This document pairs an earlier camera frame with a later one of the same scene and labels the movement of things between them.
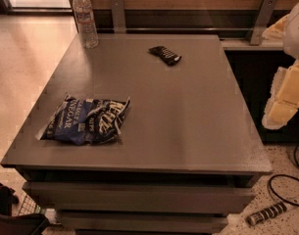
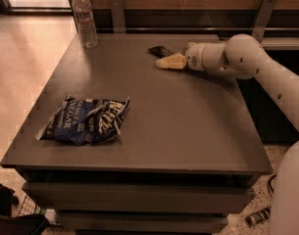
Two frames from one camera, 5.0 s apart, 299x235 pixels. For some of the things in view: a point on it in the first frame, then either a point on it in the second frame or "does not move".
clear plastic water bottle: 85,21 does not move
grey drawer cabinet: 188,155 does not move
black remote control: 166,55 does not move
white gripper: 296,34 → 193,57
